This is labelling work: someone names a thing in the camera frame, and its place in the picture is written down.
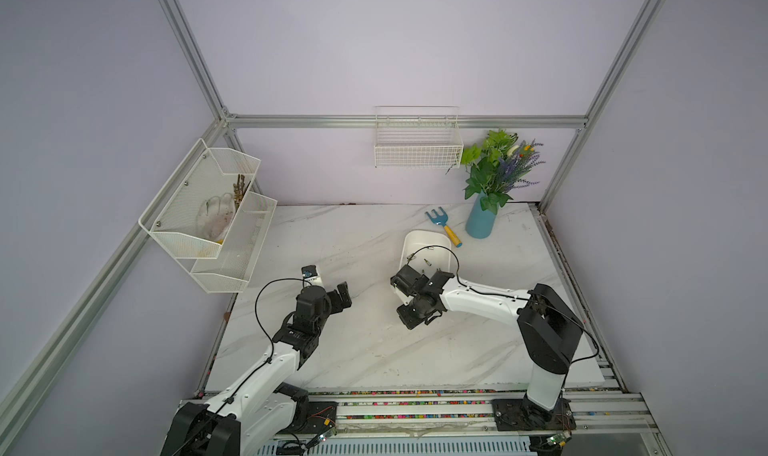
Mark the lower white mesh shelf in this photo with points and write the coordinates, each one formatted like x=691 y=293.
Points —
x=232 y=270

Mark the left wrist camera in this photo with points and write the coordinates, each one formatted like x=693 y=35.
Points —
x=311 y=276

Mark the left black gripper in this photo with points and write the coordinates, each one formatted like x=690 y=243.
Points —
x=337 y=305

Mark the upper white mesh shelf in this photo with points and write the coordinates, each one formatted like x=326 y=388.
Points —
x=205 y=172

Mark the white plastic storage box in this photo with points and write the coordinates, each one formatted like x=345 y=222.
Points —
x=433 y=246

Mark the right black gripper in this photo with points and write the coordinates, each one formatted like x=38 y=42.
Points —
x=407 y=318

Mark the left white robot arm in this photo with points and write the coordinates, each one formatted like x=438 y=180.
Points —
x=259 y=404

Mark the teal yellow toy rake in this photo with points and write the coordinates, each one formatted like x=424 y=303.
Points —
x=440 y=218

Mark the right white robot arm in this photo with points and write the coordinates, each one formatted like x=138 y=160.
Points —
x=550 y=330

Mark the white mesh shelf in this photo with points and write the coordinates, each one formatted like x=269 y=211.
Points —
x=205 y=172
x=232 y=270

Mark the teal cylindrical vase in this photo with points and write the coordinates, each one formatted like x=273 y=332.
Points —
x=480 y=222

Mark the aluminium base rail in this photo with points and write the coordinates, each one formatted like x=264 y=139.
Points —
x=420 y=413

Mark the clear plastic bag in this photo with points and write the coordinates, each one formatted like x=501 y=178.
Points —
x=215 y=217

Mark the aluminium frame corner post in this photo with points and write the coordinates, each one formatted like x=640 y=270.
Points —
x=627 y=51

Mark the brown dried twigs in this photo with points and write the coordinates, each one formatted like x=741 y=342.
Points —
x=240 y=190

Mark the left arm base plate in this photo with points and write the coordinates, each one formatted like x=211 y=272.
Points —
x=312 y=418

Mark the white wire wall basket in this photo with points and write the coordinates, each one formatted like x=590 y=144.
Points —
x=423 y=137

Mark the artificial green plant bouquet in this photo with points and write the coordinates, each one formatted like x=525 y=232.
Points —
x=496 y=166

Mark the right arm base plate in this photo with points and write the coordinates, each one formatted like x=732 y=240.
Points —
x=524 y=415

